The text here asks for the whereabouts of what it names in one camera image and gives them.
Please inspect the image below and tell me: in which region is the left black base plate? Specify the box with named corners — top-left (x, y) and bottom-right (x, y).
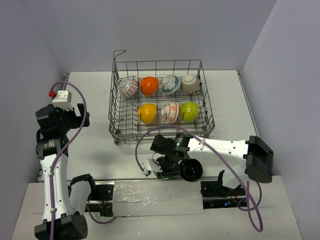
top-left (65, 181), bottom-right (115, 217)

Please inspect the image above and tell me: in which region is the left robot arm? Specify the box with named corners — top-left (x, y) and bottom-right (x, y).
top-left (34, 103), bottom-right (98, 240)

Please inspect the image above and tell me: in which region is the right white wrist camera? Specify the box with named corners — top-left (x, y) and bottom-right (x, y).
top-left (140, 158), bottom-right (162, 176)

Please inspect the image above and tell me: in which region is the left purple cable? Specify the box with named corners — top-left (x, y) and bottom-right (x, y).
top-left (47, 81), bottom-right (118, 240)

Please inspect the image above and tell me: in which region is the orange bowl white inside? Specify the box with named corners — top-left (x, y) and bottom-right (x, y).
top-left (140, 76), bottom-right (159, 96)

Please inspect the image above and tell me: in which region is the orange white patterned bowl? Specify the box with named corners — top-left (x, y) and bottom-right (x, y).
top-left (161, 101), bottom-right (179, 124)

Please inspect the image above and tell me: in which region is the grey wire dish rack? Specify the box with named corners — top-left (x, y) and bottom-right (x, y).
top-left (108, 50), bottom-right (216, 144)

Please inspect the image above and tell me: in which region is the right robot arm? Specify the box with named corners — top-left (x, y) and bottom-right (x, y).
top-left (150, 133), bottom-right (274, 196)

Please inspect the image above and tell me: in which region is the lime green bowl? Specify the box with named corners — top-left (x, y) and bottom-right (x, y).
top-left (179, 101), bottom-right (199, 123)

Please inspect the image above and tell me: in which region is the black glossy bowl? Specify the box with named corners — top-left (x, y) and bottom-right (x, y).
top-left (179, 159), bottom-right (203, 182)

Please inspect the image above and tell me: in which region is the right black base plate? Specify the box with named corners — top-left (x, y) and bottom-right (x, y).
top-left (200, 180), bottom-right (247, 209)

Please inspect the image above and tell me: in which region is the blue floral bowl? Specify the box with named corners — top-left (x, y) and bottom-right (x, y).
top-left (161, 75), bottom-right (181, 95)

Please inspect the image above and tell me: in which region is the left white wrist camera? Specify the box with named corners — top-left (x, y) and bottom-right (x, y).
top-left (48, 90), bottom-right (73, 111)

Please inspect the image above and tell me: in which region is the grey patterned bowl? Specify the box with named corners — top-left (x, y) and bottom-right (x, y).
top-left (181, 74), bottom-right (200, 94)

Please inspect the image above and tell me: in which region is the blue triangle pattern bowl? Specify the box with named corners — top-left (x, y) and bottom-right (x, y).
top-left (119, 78), bottom-right (138, 98)

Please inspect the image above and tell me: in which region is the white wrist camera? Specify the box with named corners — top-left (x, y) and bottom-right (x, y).
top-left (140, 158), bottom-right (162, 176)
top-left (48, 90), bottom-right (73, 111)

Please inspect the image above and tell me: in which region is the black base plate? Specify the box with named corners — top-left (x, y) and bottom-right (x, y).
top-left (65, 181), bottom-right (115, 217)
top-left (200, 180), bottom-right (247, 209)

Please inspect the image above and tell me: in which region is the yellow-orange bowl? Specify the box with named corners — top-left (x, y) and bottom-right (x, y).
top-left (137, 103), bottom-right (157, 124)

